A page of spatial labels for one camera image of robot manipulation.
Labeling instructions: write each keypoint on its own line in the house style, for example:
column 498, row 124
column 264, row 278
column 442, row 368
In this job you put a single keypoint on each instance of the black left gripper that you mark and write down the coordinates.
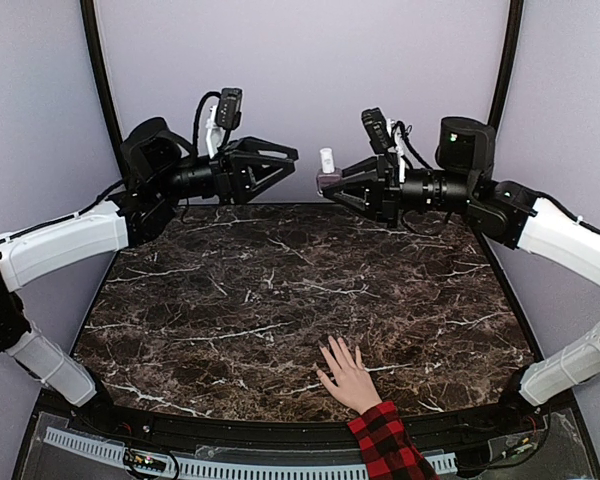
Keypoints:
column 232, row 169

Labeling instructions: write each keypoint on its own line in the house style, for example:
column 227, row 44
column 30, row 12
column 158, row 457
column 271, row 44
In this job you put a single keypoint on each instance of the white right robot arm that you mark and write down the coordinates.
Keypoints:
column 507, row 212

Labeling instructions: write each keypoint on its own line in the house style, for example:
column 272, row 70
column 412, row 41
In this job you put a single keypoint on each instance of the black left frame post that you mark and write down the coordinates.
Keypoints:
column 98, row 67

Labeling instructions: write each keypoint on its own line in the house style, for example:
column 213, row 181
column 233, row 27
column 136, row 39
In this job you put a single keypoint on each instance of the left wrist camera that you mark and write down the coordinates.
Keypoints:
column 224, row 120

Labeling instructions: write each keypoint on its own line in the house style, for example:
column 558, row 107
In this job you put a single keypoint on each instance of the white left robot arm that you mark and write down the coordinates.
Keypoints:
column 164, row 169

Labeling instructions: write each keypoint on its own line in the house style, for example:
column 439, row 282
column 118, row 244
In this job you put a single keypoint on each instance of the person's bare hand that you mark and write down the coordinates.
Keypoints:
column 348, row 381

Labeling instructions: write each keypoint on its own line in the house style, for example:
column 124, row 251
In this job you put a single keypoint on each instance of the black frame post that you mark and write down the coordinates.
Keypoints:
column 506, row 64
column 98, row 67

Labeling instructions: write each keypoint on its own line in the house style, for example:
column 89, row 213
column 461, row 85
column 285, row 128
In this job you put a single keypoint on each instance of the purple nail polish bottle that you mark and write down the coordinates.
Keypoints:
column 324, row 180

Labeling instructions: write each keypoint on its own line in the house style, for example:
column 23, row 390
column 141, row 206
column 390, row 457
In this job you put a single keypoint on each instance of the grey slotted cable duct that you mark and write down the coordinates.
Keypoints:
column 212, row 462

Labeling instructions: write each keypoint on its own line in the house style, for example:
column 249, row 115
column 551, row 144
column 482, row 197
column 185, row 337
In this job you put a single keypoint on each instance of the black right frame post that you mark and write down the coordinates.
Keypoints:
column 506, row 64

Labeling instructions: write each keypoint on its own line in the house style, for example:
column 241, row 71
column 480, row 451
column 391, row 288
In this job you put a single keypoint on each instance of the red plaid sleeve forearm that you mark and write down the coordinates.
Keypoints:
column 386, row 448

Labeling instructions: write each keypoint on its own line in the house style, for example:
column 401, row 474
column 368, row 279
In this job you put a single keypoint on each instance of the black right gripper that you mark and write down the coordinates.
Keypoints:
column 386, row 201

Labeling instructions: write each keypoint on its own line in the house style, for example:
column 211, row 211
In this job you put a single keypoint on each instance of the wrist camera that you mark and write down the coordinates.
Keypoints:
column 224, row 120
column 386, row 136

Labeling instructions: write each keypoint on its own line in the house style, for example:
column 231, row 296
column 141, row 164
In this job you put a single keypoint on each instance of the white nail polish brush cap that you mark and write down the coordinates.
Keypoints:
column 327, row 160

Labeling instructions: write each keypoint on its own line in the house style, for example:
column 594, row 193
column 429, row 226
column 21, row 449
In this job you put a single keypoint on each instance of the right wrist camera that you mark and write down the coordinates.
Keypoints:
column 386, row 136

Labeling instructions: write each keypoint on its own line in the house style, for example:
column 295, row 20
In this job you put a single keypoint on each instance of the small green circuit board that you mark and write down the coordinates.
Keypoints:
column 147, row 463

